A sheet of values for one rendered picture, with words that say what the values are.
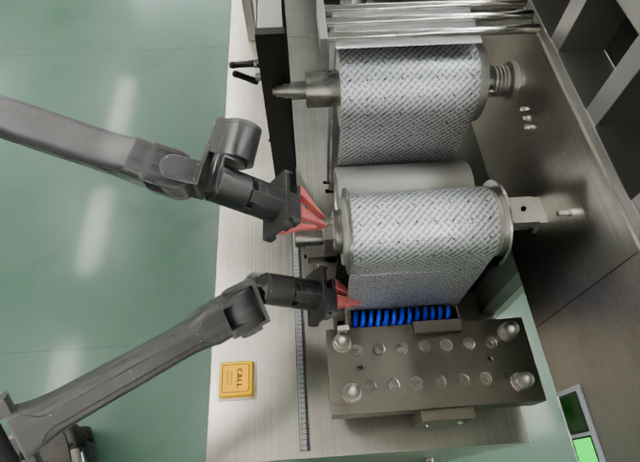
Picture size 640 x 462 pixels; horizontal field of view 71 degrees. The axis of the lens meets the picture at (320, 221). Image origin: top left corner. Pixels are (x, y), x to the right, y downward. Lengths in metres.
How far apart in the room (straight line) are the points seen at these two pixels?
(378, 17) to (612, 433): 0.69
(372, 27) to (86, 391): 0.70
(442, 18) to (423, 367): 0.62
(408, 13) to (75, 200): 2.08
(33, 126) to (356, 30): 0.50
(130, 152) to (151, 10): 2.95
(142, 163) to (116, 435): 1.55
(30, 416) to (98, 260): 1.68
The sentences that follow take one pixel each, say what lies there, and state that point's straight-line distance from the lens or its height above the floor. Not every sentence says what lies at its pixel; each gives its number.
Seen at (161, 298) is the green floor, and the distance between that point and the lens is 2.17.
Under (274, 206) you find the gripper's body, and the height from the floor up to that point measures 1.35.
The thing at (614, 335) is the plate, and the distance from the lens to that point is 0.72.
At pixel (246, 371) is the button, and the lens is 1.03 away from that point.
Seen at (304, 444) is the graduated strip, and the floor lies 0.90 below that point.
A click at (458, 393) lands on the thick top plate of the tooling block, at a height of 1.03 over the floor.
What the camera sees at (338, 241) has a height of 1.27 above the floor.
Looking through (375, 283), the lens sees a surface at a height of 1.17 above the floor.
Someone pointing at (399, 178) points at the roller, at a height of 1.23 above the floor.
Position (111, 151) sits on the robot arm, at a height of 1.44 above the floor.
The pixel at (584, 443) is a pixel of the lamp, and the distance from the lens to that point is 0.82.
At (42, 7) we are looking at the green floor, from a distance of 3.93.
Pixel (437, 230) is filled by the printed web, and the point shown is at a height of 1.30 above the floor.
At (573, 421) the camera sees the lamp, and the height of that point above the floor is 1.18.
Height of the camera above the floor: 1.92
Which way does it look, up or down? 59 degrees down
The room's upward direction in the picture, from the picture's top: straight up
